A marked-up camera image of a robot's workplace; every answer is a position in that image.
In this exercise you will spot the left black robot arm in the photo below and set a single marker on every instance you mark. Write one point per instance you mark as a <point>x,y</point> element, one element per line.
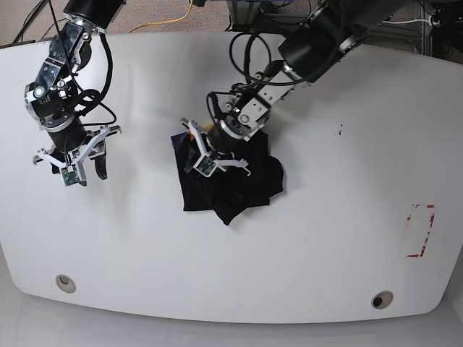
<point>333,30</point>

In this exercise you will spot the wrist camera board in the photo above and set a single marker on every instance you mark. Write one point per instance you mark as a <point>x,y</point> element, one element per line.
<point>205,166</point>
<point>71,175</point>

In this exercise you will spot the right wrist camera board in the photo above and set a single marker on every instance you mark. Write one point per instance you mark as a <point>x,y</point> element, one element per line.
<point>71,175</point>

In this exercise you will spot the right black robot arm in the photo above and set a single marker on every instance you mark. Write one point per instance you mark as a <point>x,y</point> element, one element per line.
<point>57,102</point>

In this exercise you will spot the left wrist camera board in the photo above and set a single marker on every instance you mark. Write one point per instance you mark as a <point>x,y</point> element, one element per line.
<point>205,166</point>

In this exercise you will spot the table grommet hole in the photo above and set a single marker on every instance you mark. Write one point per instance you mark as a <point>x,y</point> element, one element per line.
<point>382,300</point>
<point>65,284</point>

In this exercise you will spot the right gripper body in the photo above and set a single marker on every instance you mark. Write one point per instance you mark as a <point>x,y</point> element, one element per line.
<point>93,147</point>

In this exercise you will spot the red tape rectangle marker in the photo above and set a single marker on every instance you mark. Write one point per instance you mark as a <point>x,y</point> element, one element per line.
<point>418,229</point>

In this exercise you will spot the black t-shirt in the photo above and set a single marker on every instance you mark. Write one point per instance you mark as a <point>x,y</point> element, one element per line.
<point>230,193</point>

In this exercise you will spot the right table grommet hole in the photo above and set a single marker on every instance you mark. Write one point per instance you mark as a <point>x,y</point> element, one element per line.
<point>382,300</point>

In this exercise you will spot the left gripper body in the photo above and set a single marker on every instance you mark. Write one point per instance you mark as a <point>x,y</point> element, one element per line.
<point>223,159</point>

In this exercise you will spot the left table grommet hole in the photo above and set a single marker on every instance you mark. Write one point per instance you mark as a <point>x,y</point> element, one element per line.
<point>65,284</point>

